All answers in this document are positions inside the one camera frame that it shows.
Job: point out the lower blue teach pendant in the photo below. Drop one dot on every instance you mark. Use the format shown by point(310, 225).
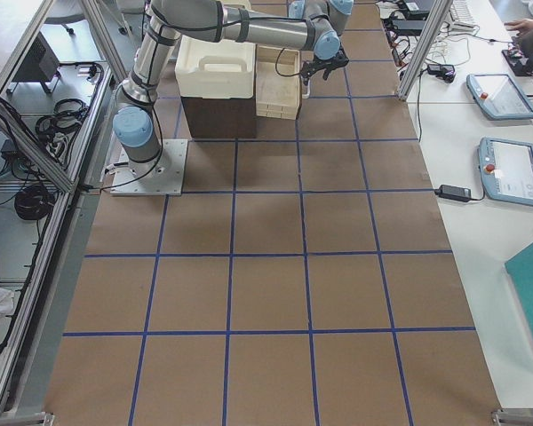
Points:
point(506, 170)

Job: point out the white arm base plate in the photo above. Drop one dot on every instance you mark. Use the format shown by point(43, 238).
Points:
point(164, 175)

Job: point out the aluminium frame post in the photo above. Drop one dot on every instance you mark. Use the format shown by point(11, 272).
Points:
point(430, 31)

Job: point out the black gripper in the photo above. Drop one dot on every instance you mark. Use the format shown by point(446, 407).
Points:
point(318, 67)

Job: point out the white foam tray box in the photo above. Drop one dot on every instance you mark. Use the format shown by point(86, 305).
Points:
point(223, 70)

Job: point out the dark wooden drawer cabinet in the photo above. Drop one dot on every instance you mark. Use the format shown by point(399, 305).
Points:
point(220, 118)

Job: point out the upper blue teach pendant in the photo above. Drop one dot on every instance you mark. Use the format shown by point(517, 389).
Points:
point(499, 97)

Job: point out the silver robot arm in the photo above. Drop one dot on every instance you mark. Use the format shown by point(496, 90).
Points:
point(314, 26)

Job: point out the black power adapter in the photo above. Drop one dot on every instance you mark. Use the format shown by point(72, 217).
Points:
point(453, 193)

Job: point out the blue teach pendant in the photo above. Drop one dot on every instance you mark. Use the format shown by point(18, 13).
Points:
point(506, 170)
point(499, 97)

